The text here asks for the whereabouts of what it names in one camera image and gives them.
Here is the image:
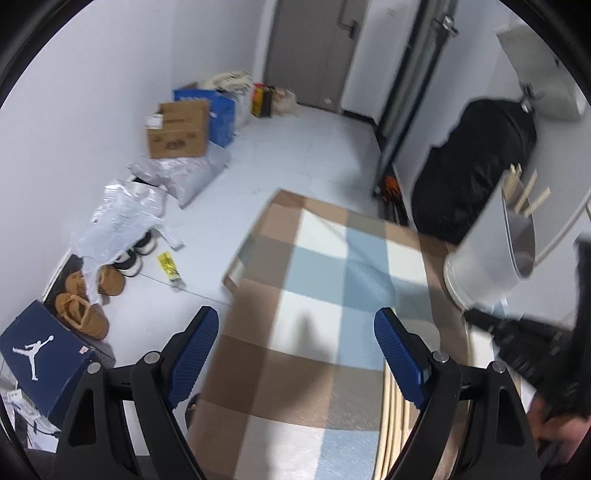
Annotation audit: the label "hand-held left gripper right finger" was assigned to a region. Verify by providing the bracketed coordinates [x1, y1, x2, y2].
[374, 308, 541, 480]

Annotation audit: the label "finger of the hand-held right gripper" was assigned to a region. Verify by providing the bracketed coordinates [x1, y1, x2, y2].
[496, 333, 578, 398]
[464, 308, 575, 342]

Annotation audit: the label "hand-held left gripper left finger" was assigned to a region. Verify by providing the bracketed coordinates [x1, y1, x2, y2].
[55, 305, 219, 480]

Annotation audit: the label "pile of wooden chopsticks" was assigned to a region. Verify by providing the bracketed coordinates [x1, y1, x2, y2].
[379, 364, 419, 480]

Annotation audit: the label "white utensil holder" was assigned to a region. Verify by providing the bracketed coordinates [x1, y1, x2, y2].
[443, 180, 539, 309]

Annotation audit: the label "pale wooden chopstick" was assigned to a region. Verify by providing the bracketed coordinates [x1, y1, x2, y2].
[505, 163, 523, 205]
[517, 170, 539, 213]
[524, 186, 553, 217]

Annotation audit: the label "person's right hand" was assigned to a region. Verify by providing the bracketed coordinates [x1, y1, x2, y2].
[531, 399, 591, 467]

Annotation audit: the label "yellow wrapper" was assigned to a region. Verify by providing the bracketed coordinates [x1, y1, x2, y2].
[156, 251, 186, 292]

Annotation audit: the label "checkered floor mat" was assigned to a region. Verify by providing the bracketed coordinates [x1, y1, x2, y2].
[189, 188, 509, 480]

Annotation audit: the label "white sneaker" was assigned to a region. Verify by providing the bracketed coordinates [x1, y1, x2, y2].
[113, 254, 142, 278]
[133, 231, 158, 257]

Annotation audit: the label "navy shoe box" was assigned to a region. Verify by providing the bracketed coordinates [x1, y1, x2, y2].
[0, 300, 105, 428]

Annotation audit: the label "clear plastic bag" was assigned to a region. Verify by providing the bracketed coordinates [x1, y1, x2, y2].
[69, 181, 186, 305]

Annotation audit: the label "tan shoes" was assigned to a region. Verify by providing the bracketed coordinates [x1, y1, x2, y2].
[43, 253, 117, 366]

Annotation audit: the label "black backpack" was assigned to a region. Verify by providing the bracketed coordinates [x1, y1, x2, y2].
[411, 98, 539, 245]

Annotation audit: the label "orange black tool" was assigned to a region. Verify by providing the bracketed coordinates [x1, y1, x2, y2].
[380, 173, 403, 205]

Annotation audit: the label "grey plastic mailer bag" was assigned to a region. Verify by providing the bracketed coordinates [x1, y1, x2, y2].
[127, 147, 232, 210]

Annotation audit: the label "white power strip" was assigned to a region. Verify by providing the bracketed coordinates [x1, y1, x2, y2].
[0, 389, 29, 417]

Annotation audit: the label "brown cardboard box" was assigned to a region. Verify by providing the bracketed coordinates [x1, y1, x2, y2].
[145, 100, 211, 160]

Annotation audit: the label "blue cardboard box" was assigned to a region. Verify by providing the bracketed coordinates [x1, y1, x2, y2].
[173, 83, 238, 148]

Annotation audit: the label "white hanging bag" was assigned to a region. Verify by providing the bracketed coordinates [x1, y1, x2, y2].
[496, 21, 588, 122]

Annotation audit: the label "white woven sack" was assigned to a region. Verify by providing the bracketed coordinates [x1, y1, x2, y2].
[217, 85, 253, 134]

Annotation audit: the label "black framed door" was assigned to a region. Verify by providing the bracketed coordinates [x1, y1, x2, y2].
[372, 0, 461, 204]

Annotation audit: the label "beige plastic bag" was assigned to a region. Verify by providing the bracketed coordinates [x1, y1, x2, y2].
[272, 86, 297, 116]

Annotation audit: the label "beige cloth pile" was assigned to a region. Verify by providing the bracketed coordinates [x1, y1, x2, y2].
[198, 71, 253, 92]

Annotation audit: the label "grey door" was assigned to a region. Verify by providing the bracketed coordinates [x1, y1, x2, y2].
[265, 0, 370, 114]

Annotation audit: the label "black door handle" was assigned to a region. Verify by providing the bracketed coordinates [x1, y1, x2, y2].
[338, 10, 362, 37]

